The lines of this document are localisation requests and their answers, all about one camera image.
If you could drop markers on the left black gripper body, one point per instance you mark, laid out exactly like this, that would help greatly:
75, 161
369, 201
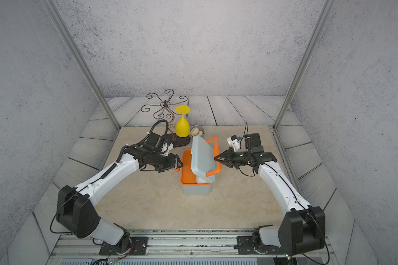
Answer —
163, 162

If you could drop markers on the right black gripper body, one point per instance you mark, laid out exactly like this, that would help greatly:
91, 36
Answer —
237, 159

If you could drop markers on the grey first aid box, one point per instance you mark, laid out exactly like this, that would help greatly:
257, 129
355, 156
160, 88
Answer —
188, 179

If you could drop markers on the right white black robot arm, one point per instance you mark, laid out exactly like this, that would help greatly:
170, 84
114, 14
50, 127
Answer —
302, 229

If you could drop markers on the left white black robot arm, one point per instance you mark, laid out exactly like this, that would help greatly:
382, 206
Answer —
76, 205

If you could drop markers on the beige food pieces in bowl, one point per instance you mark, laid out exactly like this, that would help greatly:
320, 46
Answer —
196, 132

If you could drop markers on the yellow plastic goblet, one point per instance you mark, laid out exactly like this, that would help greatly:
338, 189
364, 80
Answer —
183, 126

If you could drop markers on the small grey bowl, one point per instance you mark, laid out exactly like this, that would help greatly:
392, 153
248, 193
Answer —
200, 127

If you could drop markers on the dark metal scroll stand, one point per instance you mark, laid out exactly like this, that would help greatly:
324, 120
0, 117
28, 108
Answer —
165, 112

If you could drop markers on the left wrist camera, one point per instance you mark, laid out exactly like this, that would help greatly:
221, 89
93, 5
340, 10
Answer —
157, 144

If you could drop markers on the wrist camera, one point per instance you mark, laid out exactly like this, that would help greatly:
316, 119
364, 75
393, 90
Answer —
157, 144
251, 142

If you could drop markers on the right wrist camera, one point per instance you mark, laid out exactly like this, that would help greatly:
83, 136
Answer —
251, 142

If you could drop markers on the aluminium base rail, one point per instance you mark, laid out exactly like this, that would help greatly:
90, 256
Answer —
181, 247

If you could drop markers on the right metal frame post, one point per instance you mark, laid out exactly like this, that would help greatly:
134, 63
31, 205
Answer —
310, 48

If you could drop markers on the metal frame post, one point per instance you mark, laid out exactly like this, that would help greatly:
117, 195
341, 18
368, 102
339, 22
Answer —
310, 48
63, 31

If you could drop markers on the left metal frame post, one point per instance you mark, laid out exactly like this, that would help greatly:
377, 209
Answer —
63, 31

